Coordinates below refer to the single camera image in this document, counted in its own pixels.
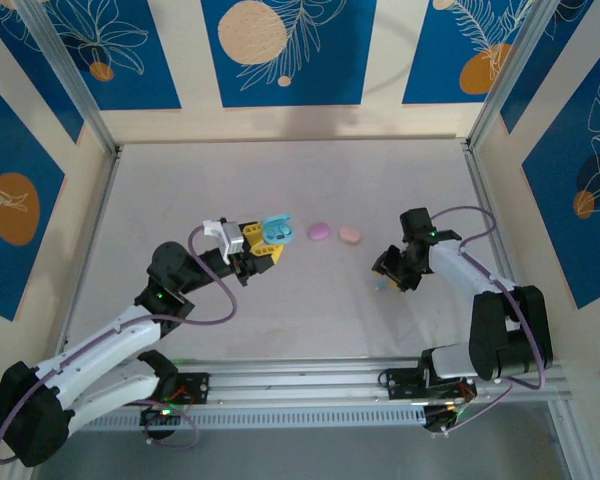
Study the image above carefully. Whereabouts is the pink earbud charging case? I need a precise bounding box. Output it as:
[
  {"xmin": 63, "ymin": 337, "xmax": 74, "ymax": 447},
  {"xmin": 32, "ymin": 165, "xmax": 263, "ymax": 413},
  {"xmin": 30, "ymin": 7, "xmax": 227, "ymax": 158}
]
[{"xmin": 337, "ymin": 225, "xmax": 363, "ymax": 248}]

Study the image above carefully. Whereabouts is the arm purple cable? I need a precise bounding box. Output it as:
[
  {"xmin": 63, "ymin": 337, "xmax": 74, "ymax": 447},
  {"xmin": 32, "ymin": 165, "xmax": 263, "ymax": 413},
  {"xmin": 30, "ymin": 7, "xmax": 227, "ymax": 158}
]
[
  {"xmin": 428, "ymin": 205, "xmax": 549, "ymax": 391},
  {"xmin": 0, "ymin": 225, "xmax": 239, "ymax": 466}
]

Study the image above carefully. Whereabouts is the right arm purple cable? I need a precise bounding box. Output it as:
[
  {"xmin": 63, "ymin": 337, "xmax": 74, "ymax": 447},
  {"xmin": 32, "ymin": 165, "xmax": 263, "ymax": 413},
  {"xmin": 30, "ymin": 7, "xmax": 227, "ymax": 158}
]
[{"xmin": 428, "ymin": 205, "xmax": 549, "ymax": 391}]

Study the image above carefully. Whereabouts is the aluminium side rail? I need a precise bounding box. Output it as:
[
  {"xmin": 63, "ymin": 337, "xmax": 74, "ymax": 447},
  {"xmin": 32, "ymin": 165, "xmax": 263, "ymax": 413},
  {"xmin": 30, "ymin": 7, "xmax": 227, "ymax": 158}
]
[
  {"xmin": 462, "ymin": 139, "xmax": 600, "ymax": 480},
  {"xmin": 7, "ymin": 147, "xmax": 124, "ymax": 480}
]

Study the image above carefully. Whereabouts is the black controller board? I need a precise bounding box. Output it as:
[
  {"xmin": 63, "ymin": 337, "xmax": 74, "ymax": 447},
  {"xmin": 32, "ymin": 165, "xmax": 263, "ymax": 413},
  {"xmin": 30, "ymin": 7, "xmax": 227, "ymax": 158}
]
[
  {"xmin": 139, "ymin": 403, "xmax": 181, "ymax": 441},
  {"xmin": 422, "ymin": 403, "xmax": 474, "ymax": 436}
]

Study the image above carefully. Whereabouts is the blue floral wall poster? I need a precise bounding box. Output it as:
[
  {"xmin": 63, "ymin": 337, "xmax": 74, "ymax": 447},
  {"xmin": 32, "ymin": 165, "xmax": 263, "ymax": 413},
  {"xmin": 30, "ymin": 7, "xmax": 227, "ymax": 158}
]
[
  {"xmin": 201, "ymin": 0, "xmax": 379, "ymax": 108},
  {"xmin": 44, "ymin": 0, "xmax": 182, "ymax": 112},
  {"xmin": 499, "ymin": 0, "xmax": 600, "ymax": 135},
  {"xmin": 521, "ymin": 47, "xmax": 600, "ymax": 310},
  {"xmin": 0, "ymin": 7, "xmax": 85, "ymax": 145},
  {"xmin": 0, "ymin": 69, "xmax": 67, "ymax": 322},
  {"xmin": 402, "ymin": 0, "xmax": 546, "ymax": 106}
]

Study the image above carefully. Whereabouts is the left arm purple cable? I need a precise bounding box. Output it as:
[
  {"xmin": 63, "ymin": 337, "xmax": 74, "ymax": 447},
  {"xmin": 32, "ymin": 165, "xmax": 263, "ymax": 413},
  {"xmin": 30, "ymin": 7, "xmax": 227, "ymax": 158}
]
[{"xmin": 0, "ymin": 225, "xmax": 239, "ymax": 466}]

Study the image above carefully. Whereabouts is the aluminium frame post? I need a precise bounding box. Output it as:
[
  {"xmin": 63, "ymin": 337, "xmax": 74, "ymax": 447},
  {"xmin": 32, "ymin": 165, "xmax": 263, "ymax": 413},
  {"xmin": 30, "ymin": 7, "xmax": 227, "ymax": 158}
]
[
  {"xmin": 15, "ymin": 0, "xmax": 122, "ymax": 156},
  {"xmin": 467, "ymin": 0, "xmax": 597, "ymax": 151}
]

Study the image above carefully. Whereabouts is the purple cable loop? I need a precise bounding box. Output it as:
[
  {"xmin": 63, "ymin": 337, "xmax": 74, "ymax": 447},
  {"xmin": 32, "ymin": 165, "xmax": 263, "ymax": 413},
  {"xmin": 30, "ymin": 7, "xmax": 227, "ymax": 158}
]
[{"xmin": 140, "ymin": 392, "xmax": 200, "ymax": 450}]

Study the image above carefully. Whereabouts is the light blue earbud charging case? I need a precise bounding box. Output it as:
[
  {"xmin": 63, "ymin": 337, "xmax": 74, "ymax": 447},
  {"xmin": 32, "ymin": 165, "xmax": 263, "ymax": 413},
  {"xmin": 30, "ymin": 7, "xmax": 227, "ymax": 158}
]
[{"xmin": 260, "ymin": 213, "xmax": 297, "ymax": 248}]

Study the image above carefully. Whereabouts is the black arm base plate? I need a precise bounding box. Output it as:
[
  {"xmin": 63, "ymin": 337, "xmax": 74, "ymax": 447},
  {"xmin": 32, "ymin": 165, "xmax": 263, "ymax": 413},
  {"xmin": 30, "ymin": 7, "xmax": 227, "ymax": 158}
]
[
  {"xmin": 381, "ymin": 367, "xmax": 477, "ymax": 401},
  {"xmin": 118, "ymin": 372, "xmax": 211, "ymax": 407}
]

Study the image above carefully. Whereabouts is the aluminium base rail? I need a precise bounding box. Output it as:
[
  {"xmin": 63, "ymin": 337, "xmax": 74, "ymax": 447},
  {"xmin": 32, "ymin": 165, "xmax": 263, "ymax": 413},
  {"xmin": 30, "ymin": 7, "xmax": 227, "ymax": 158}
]
[{"xmin": 24, "ymin": 355, "xmax": 571, "ymax": 416}]

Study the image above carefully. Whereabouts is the grey slotted cable duct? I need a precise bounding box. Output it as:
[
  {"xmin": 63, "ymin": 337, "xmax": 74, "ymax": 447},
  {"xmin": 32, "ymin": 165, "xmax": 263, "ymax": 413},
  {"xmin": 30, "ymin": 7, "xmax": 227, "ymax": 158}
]
[{"xmin": 43, "ymin": 405, "xmax": 427, "ymax": 432}]

